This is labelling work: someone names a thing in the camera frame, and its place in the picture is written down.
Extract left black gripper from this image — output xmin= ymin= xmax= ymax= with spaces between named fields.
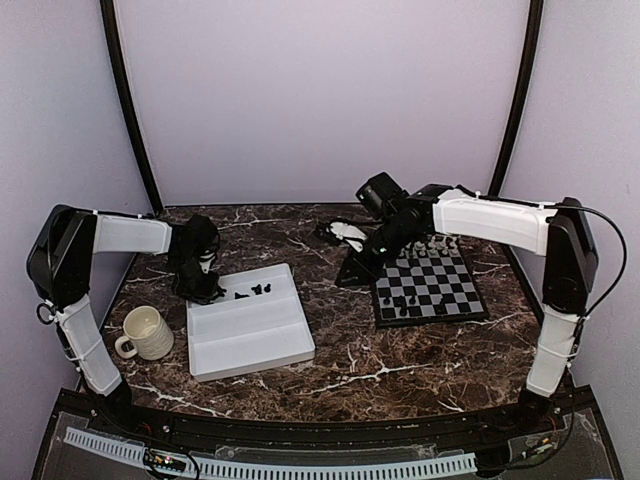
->
xmin=169 ymin=254 xmax=220 ymax=305

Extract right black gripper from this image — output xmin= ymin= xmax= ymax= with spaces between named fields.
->
xmin=334 ymin=219 xmax=419 ymax=287

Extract tall black piece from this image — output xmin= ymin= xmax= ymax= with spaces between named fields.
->
xmin=395 ymin=296 xmax=408 ymax=316

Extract white plastic tray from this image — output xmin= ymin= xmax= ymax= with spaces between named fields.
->
xmin=186 ymin=263 xmax=316 ymax=383

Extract black grey chessboard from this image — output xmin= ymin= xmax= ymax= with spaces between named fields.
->
xmin=371 ymin=246 xmax=489 ymax=328

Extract black chess piece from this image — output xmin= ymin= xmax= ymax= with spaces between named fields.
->
xmin=434 ymin=295 xmax=448 ymax=315

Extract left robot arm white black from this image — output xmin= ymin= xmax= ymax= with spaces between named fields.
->
xmin=26 ymin=204 xmax=223 ymax=436

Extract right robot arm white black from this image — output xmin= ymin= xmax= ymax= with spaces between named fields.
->
xmin=324 ymin=172 xmax=599 ymax=434

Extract black chess pieces right cluster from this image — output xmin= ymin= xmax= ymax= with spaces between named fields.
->
xmin=220 ymin=283 xmax=273 ymax=300

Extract white chess pieces row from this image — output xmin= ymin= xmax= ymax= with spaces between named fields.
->
xmin=399 ymin=234 xmax=460 ymax=259

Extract cream ceramic mug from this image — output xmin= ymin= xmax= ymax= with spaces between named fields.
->
xmin=114 ymin=306 xmax=174 ymax=361

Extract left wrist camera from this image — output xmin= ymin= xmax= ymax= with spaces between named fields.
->
xmin=198 ymin=247 xmax=218 ymax=274

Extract white cable duct strip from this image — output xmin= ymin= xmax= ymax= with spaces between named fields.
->
xmin=63 ymin=427 xmax=477 ymax=479

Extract black front rail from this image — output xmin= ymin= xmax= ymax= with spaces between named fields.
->
xmin=54 ymin=387 xmax=591 ymax=456

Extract right black frame post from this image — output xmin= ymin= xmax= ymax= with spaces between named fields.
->
xmin=488 ymin=0 xmax=544 ymax=196

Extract black frame post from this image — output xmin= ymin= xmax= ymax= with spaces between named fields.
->
xmin=99 ymin=0 xmax=164 ymax=215
xmin=488 ymin=0 xmax=544 ymax=196

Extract left black frame post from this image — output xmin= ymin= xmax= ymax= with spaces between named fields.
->
xmin=99 ymin=0 xmax=164 ymax=215

